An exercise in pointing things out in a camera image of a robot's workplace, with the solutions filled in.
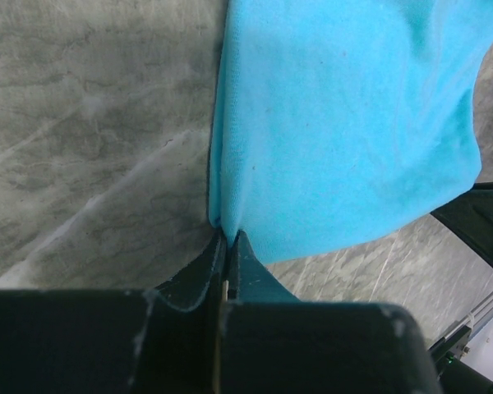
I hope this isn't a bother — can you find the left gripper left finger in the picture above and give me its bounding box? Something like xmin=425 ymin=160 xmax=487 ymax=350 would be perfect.
xmin=155 ymin=230 xmax=227 ymax=312

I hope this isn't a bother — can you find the turquoise t-shirt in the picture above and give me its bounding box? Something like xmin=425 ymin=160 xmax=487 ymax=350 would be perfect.
xmin=208 ymin=1 xmax=493 ymax=263

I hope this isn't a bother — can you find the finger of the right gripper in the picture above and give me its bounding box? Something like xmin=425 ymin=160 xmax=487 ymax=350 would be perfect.
xmin=431 ymin=182 xmax=493 ymax=268

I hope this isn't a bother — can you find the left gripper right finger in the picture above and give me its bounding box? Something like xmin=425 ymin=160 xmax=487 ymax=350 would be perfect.
xmin=228 ymin=231 xmax=300 ymax=304

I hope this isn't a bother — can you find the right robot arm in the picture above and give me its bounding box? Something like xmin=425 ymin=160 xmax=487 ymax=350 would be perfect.
xmin=430 ymin=182 xmax=493 ymax=393

